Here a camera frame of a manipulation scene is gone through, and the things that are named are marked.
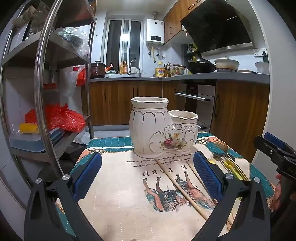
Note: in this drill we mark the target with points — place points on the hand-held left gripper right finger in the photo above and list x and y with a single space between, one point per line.
207 176

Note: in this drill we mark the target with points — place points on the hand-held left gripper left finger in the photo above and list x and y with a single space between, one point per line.
89 176

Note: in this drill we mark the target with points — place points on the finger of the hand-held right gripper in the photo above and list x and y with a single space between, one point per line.
274 139

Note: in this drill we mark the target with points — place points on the wooden chopstick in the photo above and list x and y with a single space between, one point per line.
180 188
193 169

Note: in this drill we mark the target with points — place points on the gold metal spoon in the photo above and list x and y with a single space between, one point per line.
221 144

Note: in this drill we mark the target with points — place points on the white ceramic floral utensil holder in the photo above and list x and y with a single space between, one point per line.
148 125

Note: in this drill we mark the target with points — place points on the person's right hand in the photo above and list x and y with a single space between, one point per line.
275 192

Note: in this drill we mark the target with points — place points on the printed horse tablecloth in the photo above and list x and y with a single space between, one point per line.
124 197

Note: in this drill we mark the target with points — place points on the large red plastic bag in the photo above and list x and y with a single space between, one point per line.
62 118

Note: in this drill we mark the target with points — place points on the blue lidded storage box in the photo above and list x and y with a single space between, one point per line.
30 143

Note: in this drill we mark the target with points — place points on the built-in steel oven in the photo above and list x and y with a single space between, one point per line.
198 104

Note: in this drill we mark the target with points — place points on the white plastic container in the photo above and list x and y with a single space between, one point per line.
262 67

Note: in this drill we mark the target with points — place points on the yellow packet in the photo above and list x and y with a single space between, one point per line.
29 128

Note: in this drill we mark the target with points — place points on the wooden base cabinets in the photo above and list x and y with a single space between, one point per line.
115 102

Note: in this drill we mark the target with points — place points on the white ceramic pot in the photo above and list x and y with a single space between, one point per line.
226 64

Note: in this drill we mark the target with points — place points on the white plastic bag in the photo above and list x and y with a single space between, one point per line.
67 81

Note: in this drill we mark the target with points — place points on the hanging red plastic bag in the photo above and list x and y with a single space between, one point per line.
81 76

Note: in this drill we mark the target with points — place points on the grey kitchen countertop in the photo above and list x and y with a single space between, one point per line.
196 76

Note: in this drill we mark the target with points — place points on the black wok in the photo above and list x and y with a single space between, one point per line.
201 66

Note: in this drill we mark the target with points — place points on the metal shelf rack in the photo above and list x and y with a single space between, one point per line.
44 76

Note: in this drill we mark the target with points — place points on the knife block with scissors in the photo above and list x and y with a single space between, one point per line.
167 69

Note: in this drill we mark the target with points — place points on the yellow oil bottles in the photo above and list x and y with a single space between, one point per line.
123 67

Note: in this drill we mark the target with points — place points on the yellow tin can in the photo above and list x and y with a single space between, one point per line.
159 72

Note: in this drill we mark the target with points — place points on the metal sink faucet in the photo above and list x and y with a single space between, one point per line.
135 68

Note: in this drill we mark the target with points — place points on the black range hood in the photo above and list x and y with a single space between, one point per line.
219 25

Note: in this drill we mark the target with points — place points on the kitchen window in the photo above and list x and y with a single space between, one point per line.
124 46

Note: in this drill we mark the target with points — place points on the white water heater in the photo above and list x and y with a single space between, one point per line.
155 32

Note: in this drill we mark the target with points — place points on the wall power socket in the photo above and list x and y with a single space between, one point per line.
260 52

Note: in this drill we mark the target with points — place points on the wooden wall cabinets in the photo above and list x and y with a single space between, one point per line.
175 20

